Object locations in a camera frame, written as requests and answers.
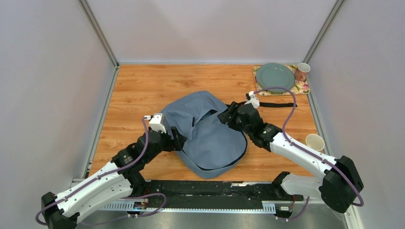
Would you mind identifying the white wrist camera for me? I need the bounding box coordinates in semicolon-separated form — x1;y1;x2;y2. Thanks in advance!
144;113;167;134
245;91;260;108

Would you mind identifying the pink mug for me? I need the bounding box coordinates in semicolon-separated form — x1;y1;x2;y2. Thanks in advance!
294;62;311;82

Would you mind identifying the yellow mug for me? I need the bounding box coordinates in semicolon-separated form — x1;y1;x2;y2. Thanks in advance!
305;134;325;151

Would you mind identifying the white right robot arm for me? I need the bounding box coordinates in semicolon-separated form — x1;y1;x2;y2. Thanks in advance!
217;102;364;213

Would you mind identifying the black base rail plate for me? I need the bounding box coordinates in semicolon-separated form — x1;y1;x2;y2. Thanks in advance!
129;180;304;210

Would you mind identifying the blue-grey student backpack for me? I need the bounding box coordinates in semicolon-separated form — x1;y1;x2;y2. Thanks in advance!
160;91;298;180

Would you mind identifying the floral placemat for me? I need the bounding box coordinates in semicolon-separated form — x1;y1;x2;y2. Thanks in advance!
252;64;310;96

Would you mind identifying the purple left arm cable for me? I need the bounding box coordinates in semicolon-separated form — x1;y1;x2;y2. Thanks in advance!
34;117;167;227

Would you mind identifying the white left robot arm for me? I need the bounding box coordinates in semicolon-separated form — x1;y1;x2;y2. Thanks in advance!
35;127;187;229

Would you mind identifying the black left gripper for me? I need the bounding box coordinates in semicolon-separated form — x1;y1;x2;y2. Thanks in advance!
145;126;187;164

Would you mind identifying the teal round plate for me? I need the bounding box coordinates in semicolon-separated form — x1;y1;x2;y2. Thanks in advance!
256;63;295;93

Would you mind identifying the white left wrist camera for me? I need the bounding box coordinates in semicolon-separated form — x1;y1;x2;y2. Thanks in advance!
144;113;167;134

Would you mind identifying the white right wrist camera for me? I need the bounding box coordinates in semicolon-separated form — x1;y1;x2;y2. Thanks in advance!
245;91;260;108

